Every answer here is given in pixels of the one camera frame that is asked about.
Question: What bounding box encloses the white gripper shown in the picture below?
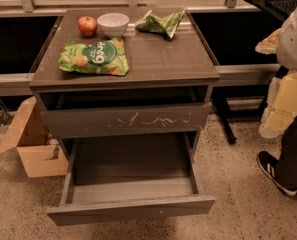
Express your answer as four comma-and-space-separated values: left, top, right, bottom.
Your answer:
259, 71, 297, 139

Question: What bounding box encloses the green rice chip bag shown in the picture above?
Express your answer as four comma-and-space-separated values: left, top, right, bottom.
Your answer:
58, 38, 129, 76

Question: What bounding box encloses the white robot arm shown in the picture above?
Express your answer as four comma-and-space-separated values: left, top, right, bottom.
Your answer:
255, 8, 297, 138

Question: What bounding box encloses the dark green snack bag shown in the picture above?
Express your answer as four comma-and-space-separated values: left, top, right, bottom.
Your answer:
135, 10, 185, 39

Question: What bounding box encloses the grey drawer cabinet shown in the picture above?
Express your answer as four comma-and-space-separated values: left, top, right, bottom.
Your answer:
30, 10, 219, 155

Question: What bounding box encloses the open lower grey drawer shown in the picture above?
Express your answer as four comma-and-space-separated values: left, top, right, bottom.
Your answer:
48, 131, 215, 226

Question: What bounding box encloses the scratched upper grey drawer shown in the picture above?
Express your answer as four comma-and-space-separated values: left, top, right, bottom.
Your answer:
41, 102, 211, 138

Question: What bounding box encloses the black white sneaker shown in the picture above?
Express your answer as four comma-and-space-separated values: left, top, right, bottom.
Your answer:
257, 151, 297, 196

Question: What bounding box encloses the dark trouser leg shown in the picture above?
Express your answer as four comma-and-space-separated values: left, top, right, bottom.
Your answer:
275, 117, 297, 189

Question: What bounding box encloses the white bowl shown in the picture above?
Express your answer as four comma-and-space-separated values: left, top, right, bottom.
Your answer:
97, 13, 129, 38

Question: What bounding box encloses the red apple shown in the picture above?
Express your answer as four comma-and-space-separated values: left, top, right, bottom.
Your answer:
78, 16, 97, 37

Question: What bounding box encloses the open cardboard box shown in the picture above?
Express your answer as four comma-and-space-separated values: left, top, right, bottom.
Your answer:
0, 97, 68, 178

